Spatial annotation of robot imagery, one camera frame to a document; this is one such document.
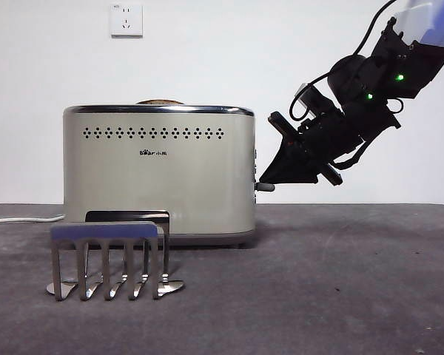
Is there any brown seeded bread slice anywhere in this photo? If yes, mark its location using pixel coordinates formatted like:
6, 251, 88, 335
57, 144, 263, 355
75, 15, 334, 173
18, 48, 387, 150
135, 98, 184, 106

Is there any cream and chrome toaster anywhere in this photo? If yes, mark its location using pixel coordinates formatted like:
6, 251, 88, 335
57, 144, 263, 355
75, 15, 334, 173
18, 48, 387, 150
62, 104, 257, 249

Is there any steel toast rack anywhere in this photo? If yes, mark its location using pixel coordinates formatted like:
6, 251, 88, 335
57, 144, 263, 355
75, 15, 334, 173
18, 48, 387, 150
45, 210, 186, 301

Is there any black camera cable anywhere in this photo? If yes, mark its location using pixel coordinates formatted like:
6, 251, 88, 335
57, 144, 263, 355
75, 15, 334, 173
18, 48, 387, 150
289, 72, 332, 121

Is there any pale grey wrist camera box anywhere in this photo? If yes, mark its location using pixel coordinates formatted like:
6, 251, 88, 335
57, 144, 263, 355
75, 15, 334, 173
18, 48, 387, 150
295, 83, 316, 109

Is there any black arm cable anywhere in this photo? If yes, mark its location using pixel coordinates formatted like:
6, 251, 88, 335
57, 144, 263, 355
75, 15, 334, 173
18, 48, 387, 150
354, 0, 397, 56

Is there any white wall socket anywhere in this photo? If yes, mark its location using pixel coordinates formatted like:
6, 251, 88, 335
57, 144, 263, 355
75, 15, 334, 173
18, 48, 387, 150
110, 3, 144, 39

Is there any white power cable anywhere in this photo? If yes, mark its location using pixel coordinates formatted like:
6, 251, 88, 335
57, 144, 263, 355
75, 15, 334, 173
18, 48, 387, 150
0, 214, 66, 226

